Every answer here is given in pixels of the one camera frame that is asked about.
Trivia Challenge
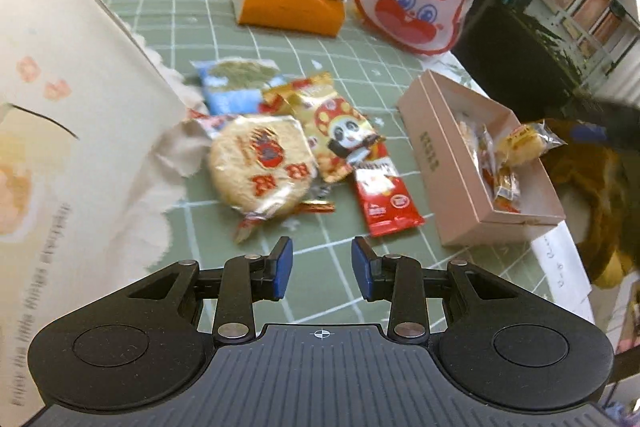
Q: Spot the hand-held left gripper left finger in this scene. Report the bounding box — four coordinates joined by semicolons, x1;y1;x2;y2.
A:
125;237;294;343

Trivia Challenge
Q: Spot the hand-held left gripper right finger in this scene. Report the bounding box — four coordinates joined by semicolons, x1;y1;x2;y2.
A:
351;236;521;343

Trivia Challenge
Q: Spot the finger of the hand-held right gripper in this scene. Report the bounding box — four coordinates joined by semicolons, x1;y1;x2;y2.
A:
562;99;640;128
572;123;640;150

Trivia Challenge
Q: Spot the clear pastry packet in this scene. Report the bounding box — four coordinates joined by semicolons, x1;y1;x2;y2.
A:
497;119;568;168

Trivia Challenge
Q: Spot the round cracker packet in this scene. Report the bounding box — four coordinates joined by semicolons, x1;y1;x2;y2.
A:
207;114;321;244

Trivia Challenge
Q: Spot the red-edged biscuit packet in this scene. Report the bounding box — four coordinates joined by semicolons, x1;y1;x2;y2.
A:
456;114;497;175

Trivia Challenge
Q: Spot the pink cardboard box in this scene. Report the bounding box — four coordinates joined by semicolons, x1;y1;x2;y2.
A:
397;69;566;248

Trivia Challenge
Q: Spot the red snack bar packet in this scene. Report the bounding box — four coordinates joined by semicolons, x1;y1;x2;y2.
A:
352;142;426;239

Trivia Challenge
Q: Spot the gold wrapped candy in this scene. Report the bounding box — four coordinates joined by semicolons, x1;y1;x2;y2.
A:
299;199;337;215

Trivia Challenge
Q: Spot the brown plush toy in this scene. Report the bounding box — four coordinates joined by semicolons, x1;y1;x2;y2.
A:
542;119;640;290

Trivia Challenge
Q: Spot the black metal rack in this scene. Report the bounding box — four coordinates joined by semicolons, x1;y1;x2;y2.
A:
452;0;640;108

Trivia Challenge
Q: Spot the panda print snack packet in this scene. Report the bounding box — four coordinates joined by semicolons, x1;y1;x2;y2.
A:
295;92;387;184

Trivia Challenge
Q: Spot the white paper sheet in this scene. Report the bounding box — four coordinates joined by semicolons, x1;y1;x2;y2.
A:
530;227;596;323

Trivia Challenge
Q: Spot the small red white packet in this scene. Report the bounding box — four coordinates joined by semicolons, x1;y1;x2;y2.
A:
187;112;231;140

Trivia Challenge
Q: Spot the blue white snack packet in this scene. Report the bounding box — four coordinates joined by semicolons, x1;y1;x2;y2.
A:
192;59;283;116

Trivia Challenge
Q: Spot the gold red snack packet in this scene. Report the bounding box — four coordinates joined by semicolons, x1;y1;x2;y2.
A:
260;73;336;112

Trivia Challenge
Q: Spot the white printed paper bag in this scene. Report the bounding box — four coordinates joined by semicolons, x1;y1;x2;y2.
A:
0;0;216;413

